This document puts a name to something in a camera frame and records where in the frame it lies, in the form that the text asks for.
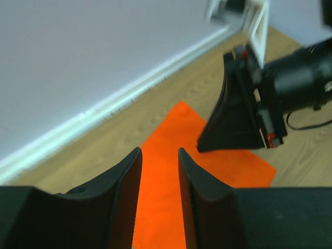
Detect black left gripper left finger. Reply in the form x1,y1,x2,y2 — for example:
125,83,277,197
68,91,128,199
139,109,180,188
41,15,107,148
1,148,143,248

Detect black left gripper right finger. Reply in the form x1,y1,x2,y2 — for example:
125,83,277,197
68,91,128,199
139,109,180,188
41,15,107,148
178,148,331,248

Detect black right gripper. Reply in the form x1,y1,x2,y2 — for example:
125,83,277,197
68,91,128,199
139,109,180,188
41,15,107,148
197,44,287,153

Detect orange t shirt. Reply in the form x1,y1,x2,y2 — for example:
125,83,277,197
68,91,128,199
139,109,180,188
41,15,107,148
133,101,276,248

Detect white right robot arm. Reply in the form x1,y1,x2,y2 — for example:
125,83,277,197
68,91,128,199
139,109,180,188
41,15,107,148
197,39,331,153

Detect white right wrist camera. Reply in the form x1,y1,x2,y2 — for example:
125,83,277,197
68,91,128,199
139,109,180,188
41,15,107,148
204,0,271,68

